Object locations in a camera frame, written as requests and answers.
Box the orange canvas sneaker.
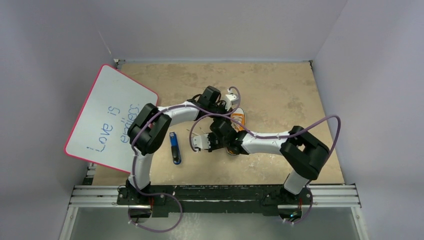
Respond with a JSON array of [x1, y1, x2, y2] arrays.
[[225, 107, 247, 157]]

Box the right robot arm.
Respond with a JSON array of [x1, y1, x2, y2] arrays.
[[192, 119, 331, 204]]

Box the pink framed whiteboard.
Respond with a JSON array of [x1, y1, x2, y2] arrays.
[[64, 64, 159, 173]]

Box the white shoelace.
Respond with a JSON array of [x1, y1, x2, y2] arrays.
[[186, 128, 208, 138]]

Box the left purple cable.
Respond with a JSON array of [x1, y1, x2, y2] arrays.
[[127, 86, 242, 234]]

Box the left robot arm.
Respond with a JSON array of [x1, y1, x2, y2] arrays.
[[126, 86, 241, 205]]

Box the blue black stapler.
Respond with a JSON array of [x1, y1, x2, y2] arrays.
[[169, 132, 182, 165]]

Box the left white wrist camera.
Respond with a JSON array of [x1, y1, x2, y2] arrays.
[[223, 93, 240, 111]]

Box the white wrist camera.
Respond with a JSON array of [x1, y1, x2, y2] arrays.
[[223, 93, 240, 111], [191, 133, 211, 152]]

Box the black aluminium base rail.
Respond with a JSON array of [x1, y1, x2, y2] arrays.
[[69, 184, 361, 221]]

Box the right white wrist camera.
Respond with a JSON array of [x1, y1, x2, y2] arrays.
[[191, 133, 211, 152]]

